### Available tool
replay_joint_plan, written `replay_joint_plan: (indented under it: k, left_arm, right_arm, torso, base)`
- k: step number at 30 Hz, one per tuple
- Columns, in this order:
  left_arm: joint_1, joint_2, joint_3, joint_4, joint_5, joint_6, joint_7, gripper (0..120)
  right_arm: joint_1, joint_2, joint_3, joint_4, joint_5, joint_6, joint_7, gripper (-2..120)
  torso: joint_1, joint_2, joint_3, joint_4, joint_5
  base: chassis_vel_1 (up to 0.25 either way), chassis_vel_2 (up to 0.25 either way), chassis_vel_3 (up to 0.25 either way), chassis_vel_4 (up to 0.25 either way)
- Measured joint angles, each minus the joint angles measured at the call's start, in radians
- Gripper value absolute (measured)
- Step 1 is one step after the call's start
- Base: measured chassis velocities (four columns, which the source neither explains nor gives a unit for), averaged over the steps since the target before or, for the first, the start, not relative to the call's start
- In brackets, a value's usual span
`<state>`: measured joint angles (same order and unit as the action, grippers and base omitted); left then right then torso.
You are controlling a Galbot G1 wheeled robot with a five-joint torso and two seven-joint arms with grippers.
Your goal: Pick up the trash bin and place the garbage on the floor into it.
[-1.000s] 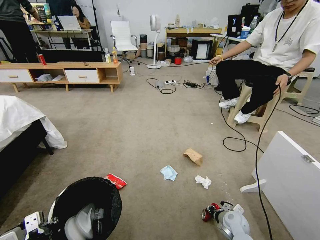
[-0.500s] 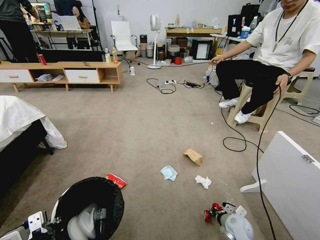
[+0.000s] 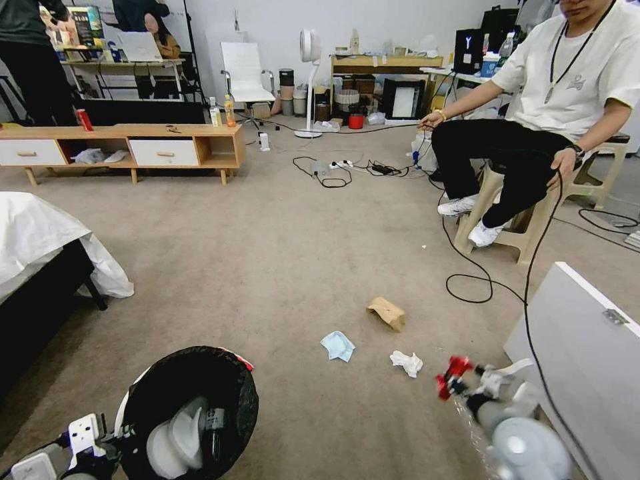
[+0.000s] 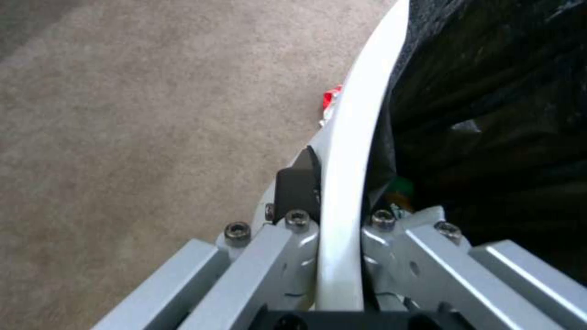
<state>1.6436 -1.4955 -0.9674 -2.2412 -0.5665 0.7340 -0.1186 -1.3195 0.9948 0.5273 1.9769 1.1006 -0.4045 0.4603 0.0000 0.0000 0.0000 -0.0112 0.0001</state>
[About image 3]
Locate red wrapper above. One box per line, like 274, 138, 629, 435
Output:
434, 355, 475, 401

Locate black-lined white trash bin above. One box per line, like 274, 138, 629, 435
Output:
113, 345, 261, 480

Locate long black cable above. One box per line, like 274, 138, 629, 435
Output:
417, 119, 604, 480

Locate white crumpled trash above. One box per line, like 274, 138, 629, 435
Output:
146, 394, 212, 477

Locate dark ribbed trash item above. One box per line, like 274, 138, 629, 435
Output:
201, 407, 227, 467

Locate white crumpled tissue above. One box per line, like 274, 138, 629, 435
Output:
389, 349, 424, 379

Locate brown paper bag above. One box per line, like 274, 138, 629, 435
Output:
365, 295, 407, 333

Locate white cabinet panel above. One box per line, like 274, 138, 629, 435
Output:
503, 261, 640, 480

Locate pale blue crumpled tissue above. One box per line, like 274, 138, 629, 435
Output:
319, 329, 357, 363

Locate beige plastic stool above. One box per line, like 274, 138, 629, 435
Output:
452, 159, 557, 267

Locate white bed sheet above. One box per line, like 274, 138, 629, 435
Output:
0, 191, 135, 303

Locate beige stool with dark seat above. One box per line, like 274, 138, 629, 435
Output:
569, 133, 632, 211

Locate black framed white panel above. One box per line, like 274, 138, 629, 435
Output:
381, 77, 427, 121

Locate white plastic bags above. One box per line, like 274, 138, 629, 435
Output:
70, 147, 131, 165

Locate low wooden TV cabinet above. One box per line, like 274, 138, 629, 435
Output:
0, 121, 247, 187

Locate seated person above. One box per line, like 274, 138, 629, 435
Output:
419, 0, 640, 249

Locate black bag white emblem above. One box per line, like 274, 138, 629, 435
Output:
451, 28, 485, 75

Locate wooden desk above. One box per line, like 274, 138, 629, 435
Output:
329, 53, 445, 122

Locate stacked small bins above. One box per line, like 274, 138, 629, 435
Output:
277, 67, 297, 117

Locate black paper bag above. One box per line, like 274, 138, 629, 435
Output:
480, 4, 521, 54

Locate white standing fan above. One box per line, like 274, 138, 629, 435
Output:
293, 28, 327, 140

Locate white office chair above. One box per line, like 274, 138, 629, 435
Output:
219, 41, 277, 120

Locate wooden work table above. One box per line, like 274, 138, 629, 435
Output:
59, 56, 187, 101

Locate standing person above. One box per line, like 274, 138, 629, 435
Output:
0, 0, 77, 127

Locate white laptop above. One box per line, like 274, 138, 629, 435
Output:
115, 31, 165, 64

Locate person at laptop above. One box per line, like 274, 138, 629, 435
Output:
141, 11, 183, 61

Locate colourful book boxes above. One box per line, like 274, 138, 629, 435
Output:
41, 4, 107, 51

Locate person in background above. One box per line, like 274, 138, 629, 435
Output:
111, 0, 171, 34

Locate black cable by stool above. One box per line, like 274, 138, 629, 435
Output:
577, 207, 640, 232

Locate thin black floor cable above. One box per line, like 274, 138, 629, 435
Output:
291, 155, 352, 189

